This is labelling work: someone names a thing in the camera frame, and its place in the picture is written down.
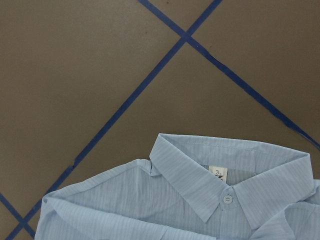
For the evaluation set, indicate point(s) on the light blue striped shirt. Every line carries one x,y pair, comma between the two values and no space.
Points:
192,188

